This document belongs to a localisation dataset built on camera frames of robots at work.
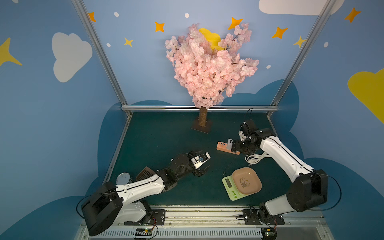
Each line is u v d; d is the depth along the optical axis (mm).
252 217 734
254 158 949
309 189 423
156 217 746
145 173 897
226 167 922
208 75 749
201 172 701
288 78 986
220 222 734
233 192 811
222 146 997
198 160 642
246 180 839
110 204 410
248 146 708
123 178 820
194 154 708
